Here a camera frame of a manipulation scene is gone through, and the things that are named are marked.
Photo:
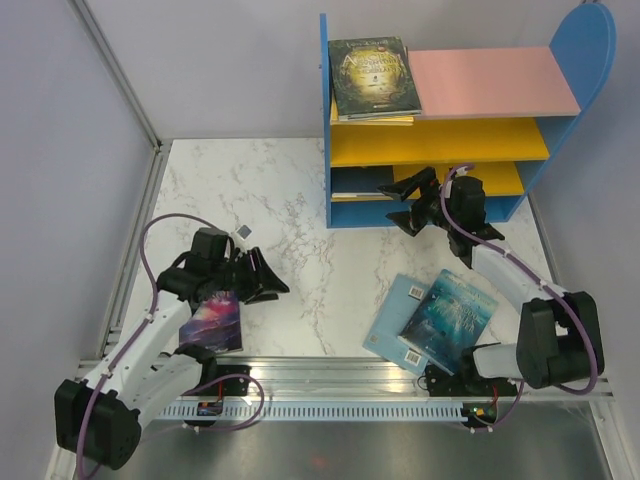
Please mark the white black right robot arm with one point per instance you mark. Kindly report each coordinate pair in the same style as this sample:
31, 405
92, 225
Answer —
559, 342

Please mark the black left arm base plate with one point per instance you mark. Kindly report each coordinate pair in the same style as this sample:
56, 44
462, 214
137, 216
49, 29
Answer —
234, 387

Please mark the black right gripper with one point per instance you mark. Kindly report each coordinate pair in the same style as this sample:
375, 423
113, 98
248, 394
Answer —
425, 179

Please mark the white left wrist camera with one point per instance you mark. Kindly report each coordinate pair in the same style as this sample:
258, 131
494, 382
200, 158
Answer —
241, 235

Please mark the green Alice Wonderland book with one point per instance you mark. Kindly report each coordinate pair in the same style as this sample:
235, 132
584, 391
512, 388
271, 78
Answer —
369, 79

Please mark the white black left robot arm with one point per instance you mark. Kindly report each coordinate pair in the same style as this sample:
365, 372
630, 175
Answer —
102, 416

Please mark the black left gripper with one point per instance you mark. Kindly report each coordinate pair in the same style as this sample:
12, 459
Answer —
261, 279

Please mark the white slotted cable duct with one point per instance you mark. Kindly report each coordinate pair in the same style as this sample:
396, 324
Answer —
353, 411

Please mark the purple galaxy Crusoe book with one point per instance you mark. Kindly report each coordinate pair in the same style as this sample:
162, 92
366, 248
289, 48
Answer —
215, 325

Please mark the pale grey Gatsby book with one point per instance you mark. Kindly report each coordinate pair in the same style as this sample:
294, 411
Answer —
358, 196

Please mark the aluminium left frame post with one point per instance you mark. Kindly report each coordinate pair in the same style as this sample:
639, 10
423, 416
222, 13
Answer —
96, 35

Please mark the blue pink yellow bookshelf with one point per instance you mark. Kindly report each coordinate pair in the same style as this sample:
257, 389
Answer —
507, 110

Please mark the aluminium mounting rail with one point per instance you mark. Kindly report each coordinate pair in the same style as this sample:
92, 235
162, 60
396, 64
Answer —
289, 378

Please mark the yellow Little Prince book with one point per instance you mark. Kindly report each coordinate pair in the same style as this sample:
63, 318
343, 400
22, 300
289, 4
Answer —
383, 121

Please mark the light blue barcode book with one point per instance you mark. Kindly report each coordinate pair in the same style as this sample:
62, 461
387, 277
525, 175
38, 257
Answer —
401, 301

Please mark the teal underwater book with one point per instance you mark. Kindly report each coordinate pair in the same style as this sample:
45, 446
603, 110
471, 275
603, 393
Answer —
449, 319

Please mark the dark navy blue book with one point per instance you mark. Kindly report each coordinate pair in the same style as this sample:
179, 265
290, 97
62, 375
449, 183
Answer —
360, 179

